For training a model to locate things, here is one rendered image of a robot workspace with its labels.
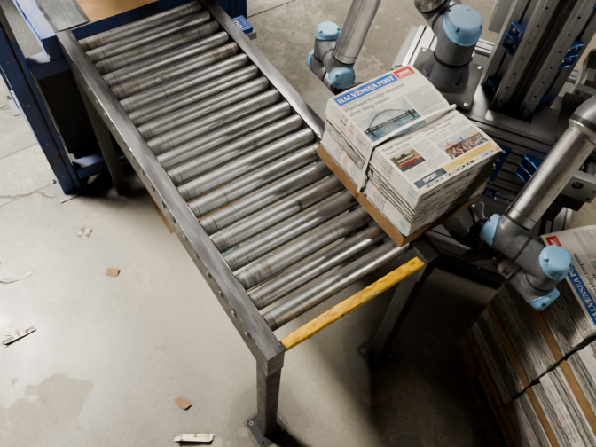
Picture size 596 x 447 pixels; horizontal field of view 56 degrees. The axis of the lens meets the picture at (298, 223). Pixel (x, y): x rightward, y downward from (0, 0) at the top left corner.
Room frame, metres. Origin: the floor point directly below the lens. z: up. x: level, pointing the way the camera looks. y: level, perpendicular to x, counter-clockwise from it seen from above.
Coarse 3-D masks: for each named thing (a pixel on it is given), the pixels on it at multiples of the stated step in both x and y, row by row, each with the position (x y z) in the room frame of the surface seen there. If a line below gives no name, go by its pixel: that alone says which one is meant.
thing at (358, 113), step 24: (408, 72) 1.21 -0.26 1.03; (336, 96) 1.09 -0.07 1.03; (360, 96) 1.10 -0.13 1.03; (384, 96) 1.11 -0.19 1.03; (408, 96) 1.12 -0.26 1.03; (432, 96) 1.14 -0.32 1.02; (336, 120) 1.04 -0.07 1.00; (360, 120) 1.01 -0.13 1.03; (384, 120) 1.03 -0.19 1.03; (336, 144) 1.03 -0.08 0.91; (360, 144) 0.96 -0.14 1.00
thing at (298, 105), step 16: (192, 0) 1.78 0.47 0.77; (208, 0) 1.75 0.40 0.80; (224, 16) 1.67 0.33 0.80; (240, 32) 1.59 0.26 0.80; (240, 48) 1.51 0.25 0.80; (256, 48) 1.52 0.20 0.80; (256, 64) 1.44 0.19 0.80; (272, 80) 1.37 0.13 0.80; (288, 96) 1.31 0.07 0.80; (304, 112) 1.25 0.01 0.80; (304, 128) 1.21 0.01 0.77; (320, 128) 1.19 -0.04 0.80; (320, 160) 1.13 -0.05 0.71; (384, 240) 0.87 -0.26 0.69; (416, 240) 0.82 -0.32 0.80; (400, 256) 0.82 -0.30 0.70; (416, 256) 0.78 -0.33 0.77; (432, 256) 0.77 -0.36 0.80; (416, 272) 0.77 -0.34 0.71
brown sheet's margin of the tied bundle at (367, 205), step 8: (368, 200) 0.90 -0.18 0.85; (472, 200) 0.95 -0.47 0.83; (368, 208) 0.89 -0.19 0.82; (464, 208) 0.93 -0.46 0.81; (376, 216) 0.86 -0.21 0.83; (448, 216) 0.89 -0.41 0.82; (384, 224) 0.84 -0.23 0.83; (432, 224) 0.85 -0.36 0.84; (392, 232) 0.81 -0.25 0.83; (416, 232) 0.81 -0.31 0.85; (424, 232) 0.84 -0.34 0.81; (400, 240) 0.79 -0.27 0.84; (408, 240) 0.80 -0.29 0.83
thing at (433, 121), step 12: (432, 108) 1.09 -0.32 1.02; (408, 120) 1.04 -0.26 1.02; (432, 120) 1.05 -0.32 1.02; (444, 120) 1.06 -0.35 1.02; (384, 132) 0.98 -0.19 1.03; (408, 132) 0.99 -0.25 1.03; (420, 132) 1.00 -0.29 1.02; (384, 144) 0.94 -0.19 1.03; (396, 144) 0.95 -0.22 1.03; (360, 156) 0.95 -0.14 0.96; (372, 156) 0.93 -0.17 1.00; (360, 168) 0.95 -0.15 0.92; (372, 168) 0.92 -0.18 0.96
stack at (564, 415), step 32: (576, 256) 0.80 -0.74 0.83; (512, 288) 0.82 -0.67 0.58; (576, 288) 0.70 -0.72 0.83; (480, 320) 0.85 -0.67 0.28; (512, 320) 0.76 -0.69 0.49; (576, 320) 0.64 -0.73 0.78; (480, 352) 0.77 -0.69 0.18; (544, 352) 0.63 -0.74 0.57; (576, 352) 0.58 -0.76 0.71; (512, 384) 0.62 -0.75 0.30; (544, 384) 0.56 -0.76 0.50; (512, 416) 0.54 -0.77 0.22; (576, 416) 0.46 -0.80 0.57
